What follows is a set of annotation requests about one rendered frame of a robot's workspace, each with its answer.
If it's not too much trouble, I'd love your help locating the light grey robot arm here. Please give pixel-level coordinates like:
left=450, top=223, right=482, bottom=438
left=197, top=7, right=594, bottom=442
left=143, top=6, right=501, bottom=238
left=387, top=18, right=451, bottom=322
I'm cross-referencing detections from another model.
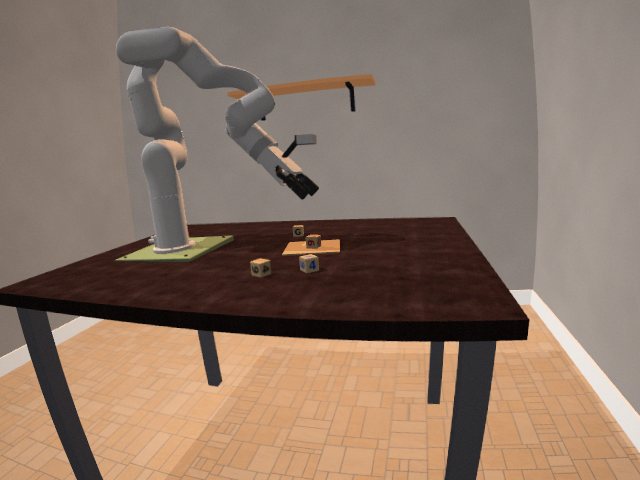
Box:
left=116, top=27, right=276, bottom=254

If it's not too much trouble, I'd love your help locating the orange flat mat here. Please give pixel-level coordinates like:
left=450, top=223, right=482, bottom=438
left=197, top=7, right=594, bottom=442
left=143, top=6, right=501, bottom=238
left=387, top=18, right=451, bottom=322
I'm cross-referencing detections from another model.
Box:
left=282, top=239, right=340, bottom=256

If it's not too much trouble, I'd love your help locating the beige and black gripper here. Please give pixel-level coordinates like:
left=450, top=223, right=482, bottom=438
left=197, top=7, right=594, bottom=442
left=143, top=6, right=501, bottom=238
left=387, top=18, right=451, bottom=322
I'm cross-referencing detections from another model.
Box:
left=257, top=142, right=319, bottom=200

